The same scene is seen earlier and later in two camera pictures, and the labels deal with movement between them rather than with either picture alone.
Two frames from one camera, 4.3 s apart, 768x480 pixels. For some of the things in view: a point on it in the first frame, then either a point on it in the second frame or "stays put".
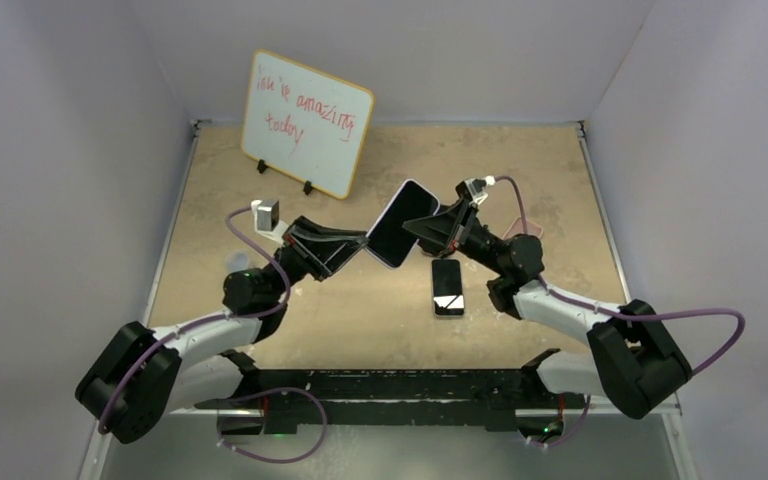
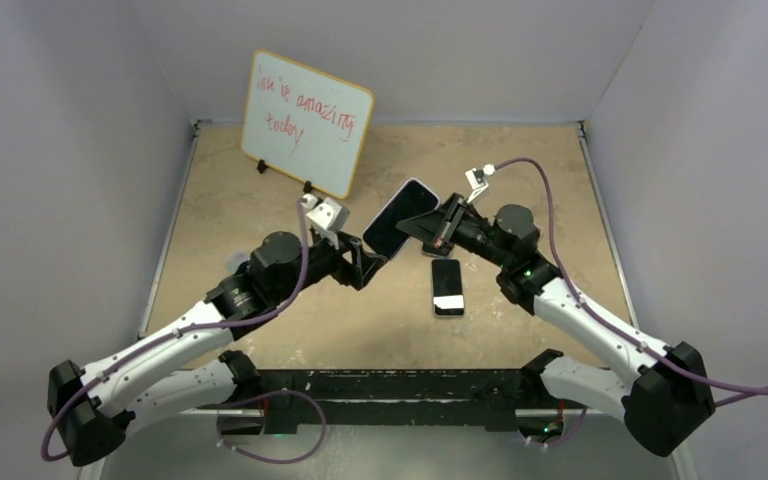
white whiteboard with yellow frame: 303,124 stays put
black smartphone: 447,293 stays put
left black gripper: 303,229 to 357,272
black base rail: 467,396 stays put
